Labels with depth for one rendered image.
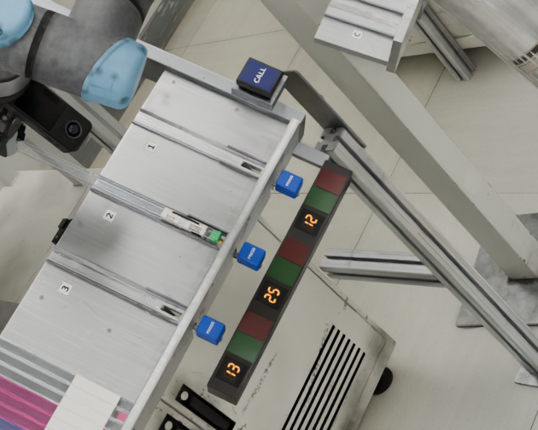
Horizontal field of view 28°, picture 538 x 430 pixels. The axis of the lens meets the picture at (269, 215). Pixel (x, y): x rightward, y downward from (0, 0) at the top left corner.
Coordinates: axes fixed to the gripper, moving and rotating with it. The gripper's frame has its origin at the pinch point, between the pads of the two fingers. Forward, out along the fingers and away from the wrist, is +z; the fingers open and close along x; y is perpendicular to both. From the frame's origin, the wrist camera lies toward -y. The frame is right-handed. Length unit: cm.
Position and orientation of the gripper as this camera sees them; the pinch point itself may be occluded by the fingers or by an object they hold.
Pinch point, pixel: (17, 144)
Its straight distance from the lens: 142.9
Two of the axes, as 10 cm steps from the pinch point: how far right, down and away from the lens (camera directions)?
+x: -4.4, 8.2, -3.7
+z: -2.0, 3.1, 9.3
